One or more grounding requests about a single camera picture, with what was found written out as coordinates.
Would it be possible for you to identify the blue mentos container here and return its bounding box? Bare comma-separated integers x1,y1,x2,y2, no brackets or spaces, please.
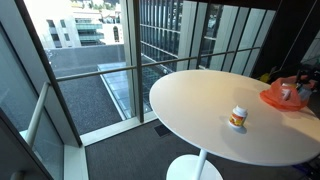
297,84,314,102

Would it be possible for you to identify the grey window corner post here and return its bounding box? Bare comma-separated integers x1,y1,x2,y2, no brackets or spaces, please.
0,0,83,148

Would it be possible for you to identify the dark floor vent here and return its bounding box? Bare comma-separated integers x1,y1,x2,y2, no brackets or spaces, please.
153,123,173,138

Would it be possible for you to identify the white cylindrical tube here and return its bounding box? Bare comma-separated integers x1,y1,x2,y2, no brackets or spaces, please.
281,87,293,101

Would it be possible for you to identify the white table pedestal base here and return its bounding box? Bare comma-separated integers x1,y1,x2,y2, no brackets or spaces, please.
165,149,224,180

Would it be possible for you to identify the orange plastic bag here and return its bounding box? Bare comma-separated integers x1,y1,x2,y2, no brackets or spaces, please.
259,75,316,112

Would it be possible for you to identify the metal window railing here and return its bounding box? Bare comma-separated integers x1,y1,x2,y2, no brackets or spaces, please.
24,81,51,148
54,46,263,83

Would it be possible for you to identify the white bottle orange label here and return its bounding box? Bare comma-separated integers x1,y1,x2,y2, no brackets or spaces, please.
228,104,249,130

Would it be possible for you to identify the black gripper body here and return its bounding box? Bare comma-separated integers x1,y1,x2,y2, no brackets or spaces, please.
304,63,320,84

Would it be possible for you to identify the dark narrow window mullion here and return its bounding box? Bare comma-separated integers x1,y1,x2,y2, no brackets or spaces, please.
132,0,145,124

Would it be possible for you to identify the small yellow object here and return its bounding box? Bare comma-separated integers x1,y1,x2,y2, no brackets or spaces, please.
259,68,278,84

